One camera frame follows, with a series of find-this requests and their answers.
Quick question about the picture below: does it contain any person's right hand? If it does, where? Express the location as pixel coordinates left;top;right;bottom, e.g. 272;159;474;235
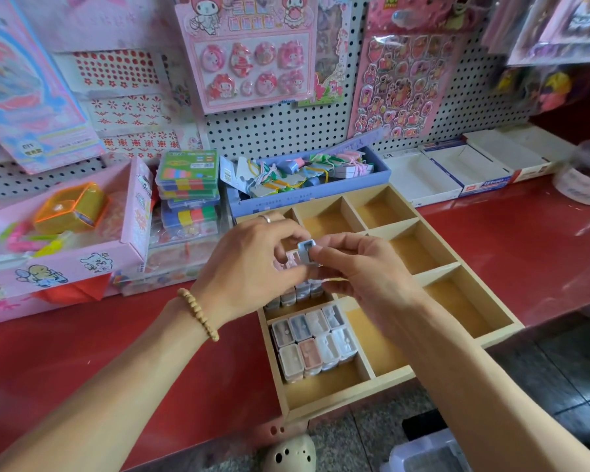
309;231;429;335

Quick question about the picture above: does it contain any blue box of trinkets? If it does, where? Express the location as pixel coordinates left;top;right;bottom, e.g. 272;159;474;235
221;127;393;219

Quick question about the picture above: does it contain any stack of colourful packs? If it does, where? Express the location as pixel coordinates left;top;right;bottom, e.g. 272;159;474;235
154;149;222;242

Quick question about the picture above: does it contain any clear plastic storage bin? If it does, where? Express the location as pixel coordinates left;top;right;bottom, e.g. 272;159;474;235
378;427;473;472

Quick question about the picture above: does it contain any person's left cream clog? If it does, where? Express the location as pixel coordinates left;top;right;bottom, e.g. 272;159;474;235
260;433;318;472

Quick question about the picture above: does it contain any person's left hand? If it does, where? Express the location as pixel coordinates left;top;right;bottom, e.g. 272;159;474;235
191;213;314;330

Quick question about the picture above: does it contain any clear bag of colourful toys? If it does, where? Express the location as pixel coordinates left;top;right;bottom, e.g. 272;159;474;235
492;66;574;114

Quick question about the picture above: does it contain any pink tray of trinkets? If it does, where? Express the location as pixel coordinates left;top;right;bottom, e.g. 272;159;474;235
0;157;155;323

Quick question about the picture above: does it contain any white tray box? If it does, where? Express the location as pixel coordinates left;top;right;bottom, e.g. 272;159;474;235
421;139;517;197
386;150;463;208
464;125;576;183

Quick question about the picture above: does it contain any person's left forearm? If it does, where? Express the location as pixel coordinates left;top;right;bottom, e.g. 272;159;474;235
0;300;220;472

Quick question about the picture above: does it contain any red patterned sticker sheet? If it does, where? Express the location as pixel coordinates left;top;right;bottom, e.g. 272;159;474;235
54;49;203;163

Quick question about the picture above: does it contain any wooden compartment tray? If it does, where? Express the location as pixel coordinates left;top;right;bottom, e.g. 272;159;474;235
234;184;525;423

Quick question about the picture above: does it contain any red display counter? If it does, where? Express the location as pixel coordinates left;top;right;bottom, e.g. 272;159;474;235
0;176;590;472

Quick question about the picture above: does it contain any yellow orange toy box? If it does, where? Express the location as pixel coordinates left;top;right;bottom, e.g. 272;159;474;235
32;182;109;236

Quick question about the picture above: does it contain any red folded cloth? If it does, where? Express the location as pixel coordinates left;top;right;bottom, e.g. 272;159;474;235
34;275;114;305

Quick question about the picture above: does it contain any beaded wooden bracelet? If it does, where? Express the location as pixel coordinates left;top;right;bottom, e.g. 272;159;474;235
176;286;222;343

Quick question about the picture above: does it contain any white pegboard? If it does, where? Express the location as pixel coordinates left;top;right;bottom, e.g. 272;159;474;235
0;0;572;197

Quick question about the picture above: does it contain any pastel cartoon sticker pack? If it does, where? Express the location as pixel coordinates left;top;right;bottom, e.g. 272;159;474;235
0;0;108;176

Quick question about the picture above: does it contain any round clear plastic jar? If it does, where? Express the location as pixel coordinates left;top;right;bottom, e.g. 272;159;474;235
553;139;590;208

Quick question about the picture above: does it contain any pink sticker pack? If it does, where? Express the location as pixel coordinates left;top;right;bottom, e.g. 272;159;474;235
172;0;321;116
347;0;488;144

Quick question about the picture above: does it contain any person's right forearm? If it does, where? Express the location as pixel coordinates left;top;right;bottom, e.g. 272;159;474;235
378;290;590;472

